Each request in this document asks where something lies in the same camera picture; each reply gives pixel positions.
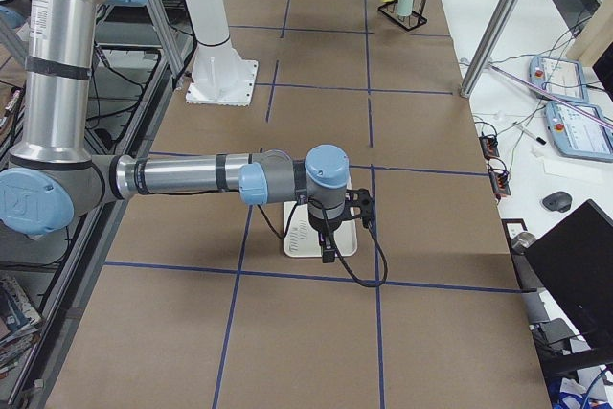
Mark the aluminium frame post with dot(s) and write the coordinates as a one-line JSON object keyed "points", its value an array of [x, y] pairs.
{"points": [[495, 27]]}

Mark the orange connector board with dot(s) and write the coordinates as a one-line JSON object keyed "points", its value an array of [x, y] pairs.
{"points": [[500, 182], [489, 146]]}

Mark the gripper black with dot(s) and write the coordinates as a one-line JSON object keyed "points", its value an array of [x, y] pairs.
{"points": [[325, 228]]}

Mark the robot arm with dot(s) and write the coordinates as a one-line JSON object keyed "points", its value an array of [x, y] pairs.
{"points": [[52, 178]]}

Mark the silver metal cup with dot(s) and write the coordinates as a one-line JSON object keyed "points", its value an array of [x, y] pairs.
{"points": [[521, 242]]}

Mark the black laptop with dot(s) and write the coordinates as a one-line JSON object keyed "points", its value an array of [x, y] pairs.
{"points": [[574, 263]]}

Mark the cream bear tray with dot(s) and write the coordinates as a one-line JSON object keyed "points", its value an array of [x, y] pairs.
{"points": [[302, 241]]}

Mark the lower orange connector board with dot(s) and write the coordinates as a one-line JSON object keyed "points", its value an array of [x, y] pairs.
{"points": [[500, 182]]}

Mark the stack of books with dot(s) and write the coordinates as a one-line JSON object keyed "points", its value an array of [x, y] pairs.
{"points": [[20, 322]]}

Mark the light green cup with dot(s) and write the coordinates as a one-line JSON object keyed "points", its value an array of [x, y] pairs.
{"points": [[404, 8]]}

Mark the grey computer mouse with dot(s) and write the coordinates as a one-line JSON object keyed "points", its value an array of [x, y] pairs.
{"points": [[557, 202]]}

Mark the upper orange connector board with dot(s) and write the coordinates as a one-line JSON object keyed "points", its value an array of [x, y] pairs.
{"points": [[489, 146]]}

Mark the white camera stand pillar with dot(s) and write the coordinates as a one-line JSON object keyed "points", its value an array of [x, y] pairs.
{"points": [[219, 74]]}

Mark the upper teach pendant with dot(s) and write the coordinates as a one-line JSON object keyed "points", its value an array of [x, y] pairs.
{"points": [[564, 78]]}

